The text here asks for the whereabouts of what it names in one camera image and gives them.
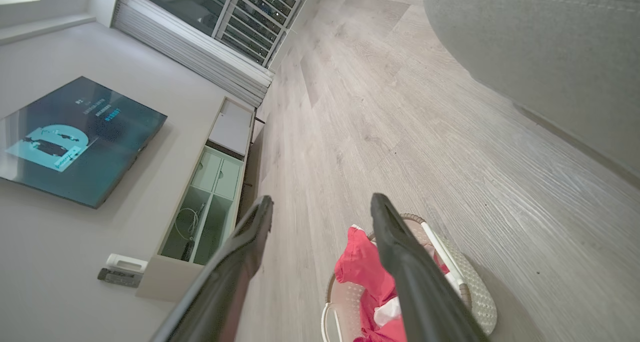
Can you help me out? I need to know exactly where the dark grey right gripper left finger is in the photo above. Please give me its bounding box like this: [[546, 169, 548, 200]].
[[151, 196, 274, 342]]

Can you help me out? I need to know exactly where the red cloth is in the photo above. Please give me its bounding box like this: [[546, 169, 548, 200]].
[[334, 225, 451, 342]]

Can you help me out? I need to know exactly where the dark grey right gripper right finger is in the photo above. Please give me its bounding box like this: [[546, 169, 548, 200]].
[[370, 193, 490, 342]]

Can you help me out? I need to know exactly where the glass balcony door with railing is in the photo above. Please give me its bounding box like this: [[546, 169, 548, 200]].
[[131, 0, 313, 67]]

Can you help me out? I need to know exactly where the cream perforated laundry basket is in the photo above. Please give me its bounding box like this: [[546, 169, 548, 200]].
[[321, 213, 498, 342]]

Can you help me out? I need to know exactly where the white coiled cable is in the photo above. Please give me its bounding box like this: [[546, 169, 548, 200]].
[[175, 207, 201, 242]]

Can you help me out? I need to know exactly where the white wall-mounted box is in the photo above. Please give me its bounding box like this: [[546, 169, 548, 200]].
[[106, 254, 149, 274]]

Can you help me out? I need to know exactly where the black flat-screen television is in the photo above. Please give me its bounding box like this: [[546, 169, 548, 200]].
[[0, 76, 168, 209]]

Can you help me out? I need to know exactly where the white low TV cabinet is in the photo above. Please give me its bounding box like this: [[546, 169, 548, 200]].
[[136, 97, 257, 303]]

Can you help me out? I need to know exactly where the grey fabric sofa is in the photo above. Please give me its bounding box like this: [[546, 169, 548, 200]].
[[422, 0, 640, 188]]

